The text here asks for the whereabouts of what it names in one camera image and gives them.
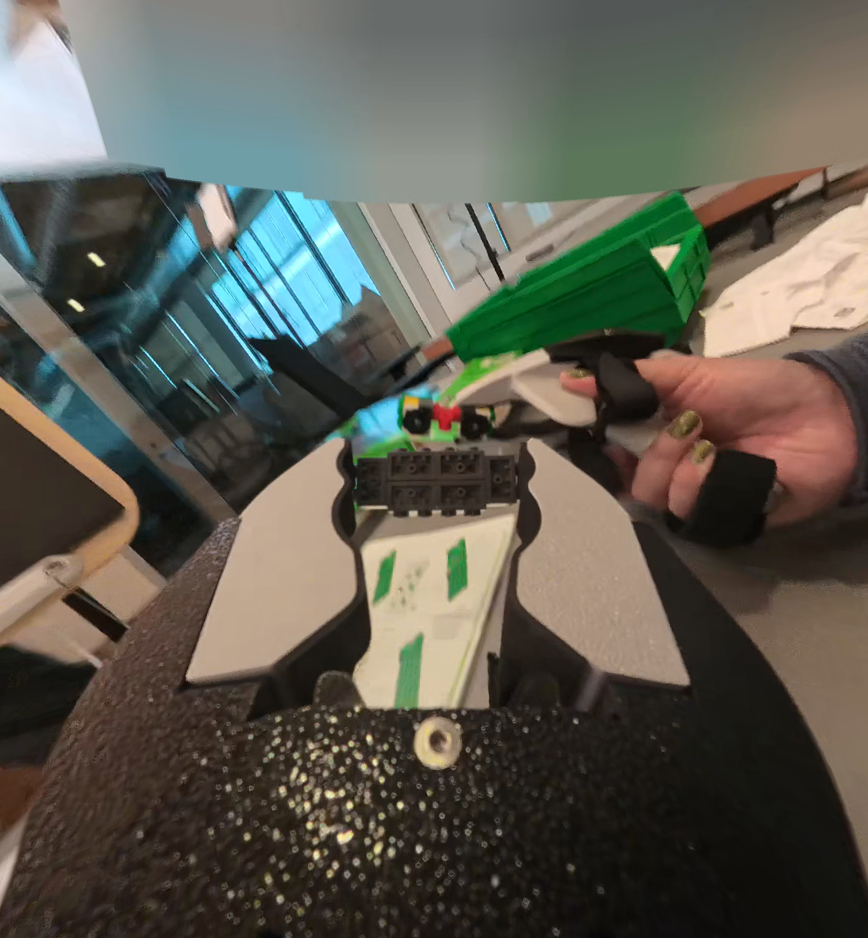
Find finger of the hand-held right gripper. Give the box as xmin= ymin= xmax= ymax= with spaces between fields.
xmin=514 ymin=365 xmax=599 ymax=427
xmin=452 ymin=350 xmax=553 ymax=404

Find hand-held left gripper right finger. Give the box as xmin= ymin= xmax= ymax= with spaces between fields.
xmin=503 ymin=438 xmax=693 ymax=713

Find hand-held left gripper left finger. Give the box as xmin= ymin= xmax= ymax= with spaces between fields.
xmin=185 ymin=438 xmax=373 ymax=710

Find green red brick assembly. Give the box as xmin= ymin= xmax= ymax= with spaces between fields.
xmin=401 ymin=394 xmax=495 ymax=443

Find grey brick base black beams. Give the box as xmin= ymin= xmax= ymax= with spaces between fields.
xmin=352 ymin=448 xmax=519 ymax=518

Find person's right hand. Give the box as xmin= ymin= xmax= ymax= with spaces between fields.
xmin=560 ymin=355 xmax=861 ymax=527

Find green plastic crate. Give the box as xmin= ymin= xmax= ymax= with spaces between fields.
xmin=445 ymin=191 xmax=712 ymax=365

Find brick instruction booklet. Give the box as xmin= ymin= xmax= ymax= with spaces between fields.
xmin=353 ymin=513 xmax=519 ymax=710

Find white crumpled paper bag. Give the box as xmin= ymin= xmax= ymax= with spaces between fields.
xmin=701 ymin=187 xmax=868 ymax=360

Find brown wooden table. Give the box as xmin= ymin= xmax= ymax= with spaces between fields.
xmin=694 ymin=163 xmax=868 ymax=250

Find black board wooden edge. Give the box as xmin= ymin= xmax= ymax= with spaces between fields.
xmin=0 ymin=352 xmax=142 ymax=609

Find white metal bracket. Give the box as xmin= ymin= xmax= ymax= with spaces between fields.
xmin=0 ymin=553 xmax=92 ymax=669

